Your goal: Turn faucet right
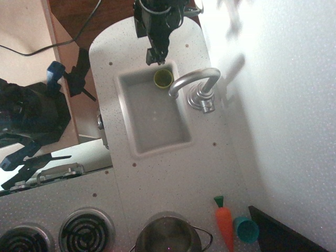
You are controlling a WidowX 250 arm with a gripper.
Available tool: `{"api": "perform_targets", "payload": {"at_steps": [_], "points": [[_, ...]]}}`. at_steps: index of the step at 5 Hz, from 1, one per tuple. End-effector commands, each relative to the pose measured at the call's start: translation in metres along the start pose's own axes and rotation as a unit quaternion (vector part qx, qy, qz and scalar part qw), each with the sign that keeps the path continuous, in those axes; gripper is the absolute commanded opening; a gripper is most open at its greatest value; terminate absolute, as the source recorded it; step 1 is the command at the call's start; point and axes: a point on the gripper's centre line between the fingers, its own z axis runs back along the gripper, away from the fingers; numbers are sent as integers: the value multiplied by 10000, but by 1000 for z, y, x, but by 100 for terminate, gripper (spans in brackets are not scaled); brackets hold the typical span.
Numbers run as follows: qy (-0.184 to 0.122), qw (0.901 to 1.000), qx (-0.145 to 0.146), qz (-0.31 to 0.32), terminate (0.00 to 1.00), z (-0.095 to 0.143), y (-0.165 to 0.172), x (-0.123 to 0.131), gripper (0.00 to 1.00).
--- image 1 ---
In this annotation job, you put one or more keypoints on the black corner panel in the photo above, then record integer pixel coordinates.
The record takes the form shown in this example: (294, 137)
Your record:
(275, 236)

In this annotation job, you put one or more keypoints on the silver curved faucet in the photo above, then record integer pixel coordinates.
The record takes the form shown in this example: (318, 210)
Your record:
(201, 96)

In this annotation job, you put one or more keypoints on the black stove burner coil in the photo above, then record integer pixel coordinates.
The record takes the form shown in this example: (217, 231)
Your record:
(87, 229)
(27, 237)

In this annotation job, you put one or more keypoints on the white toy sink basin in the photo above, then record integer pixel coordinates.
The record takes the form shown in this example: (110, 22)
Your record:
(155, 122)

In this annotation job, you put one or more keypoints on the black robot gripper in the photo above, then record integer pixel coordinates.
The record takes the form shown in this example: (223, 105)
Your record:
(157, 20)

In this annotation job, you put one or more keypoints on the silver oven door handle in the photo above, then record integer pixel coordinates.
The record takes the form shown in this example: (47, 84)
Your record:
(65, 170)

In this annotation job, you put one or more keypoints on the orange toy carrot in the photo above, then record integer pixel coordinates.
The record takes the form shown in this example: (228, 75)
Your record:
(224, 222)

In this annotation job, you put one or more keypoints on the black bag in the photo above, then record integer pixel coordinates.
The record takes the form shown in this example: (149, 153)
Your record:
(32, 114)

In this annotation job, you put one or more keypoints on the silver cabinet knob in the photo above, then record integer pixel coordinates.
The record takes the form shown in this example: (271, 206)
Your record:
(100, 122)

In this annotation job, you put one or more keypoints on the blue black clamp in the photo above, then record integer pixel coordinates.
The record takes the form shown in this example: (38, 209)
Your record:
(75, 79)
(29, 166)

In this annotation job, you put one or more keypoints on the yellow-green plastic cup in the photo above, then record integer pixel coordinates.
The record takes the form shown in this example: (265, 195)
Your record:
(163, 78)

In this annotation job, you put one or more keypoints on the stainless steel pot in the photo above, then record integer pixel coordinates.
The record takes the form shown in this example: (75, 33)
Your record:
(170, 233)

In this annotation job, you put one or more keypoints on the teal plastic cup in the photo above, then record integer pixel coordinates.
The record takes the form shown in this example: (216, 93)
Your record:
(246, 229)

